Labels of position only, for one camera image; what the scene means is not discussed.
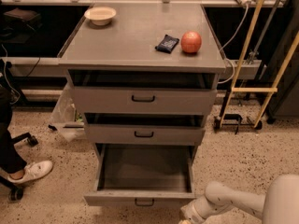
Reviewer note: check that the grey top drawer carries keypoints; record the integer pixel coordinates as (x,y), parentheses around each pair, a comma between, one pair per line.
(100,91)

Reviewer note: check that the white sneaker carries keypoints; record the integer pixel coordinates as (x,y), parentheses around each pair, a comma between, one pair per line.
(33,171)

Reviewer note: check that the black office chair base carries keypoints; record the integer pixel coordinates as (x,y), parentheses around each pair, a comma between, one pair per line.
(15,192)

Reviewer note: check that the clear plastic bag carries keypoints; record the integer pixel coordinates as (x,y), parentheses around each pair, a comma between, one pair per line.
(66,119)

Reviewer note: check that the black trouser leg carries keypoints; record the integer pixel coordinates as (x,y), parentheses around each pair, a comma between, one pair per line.
(10,160)

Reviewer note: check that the grey bottom drawer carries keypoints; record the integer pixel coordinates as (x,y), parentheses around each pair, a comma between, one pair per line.
(143,176)

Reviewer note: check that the grey drawer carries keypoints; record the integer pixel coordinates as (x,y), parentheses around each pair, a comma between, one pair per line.
(143,176)
(100,91)
(144,129)

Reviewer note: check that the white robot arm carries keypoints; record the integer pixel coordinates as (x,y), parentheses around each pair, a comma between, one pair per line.
(280,204)

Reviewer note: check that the grey middle drawer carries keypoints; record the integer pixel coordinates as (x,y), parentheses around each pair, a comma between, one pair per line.
(144,129)

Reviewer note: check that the white bowl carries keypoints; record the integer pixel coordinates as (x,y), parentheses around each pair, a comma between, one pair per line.
(100,16)

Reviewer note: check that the black box on shelf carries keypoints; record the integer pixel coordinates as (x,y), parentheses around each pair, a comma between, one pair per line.
(22,19)

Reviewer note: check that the dark blue snack packet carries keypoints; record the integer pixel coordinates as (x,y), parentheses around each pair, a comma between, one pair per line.
(167,44)

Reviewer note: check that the yellow wooden frame stand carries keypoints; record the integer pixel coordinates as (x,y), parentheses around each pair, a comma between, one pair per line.
(269,91)

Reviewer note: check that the red apple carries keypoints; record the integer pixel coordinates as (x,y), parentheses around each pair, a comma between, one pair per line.
(191,42)

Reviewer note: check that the grey drawer cabinet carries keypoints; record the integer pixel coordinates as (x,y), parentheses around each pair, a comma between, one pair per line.
(128,43)

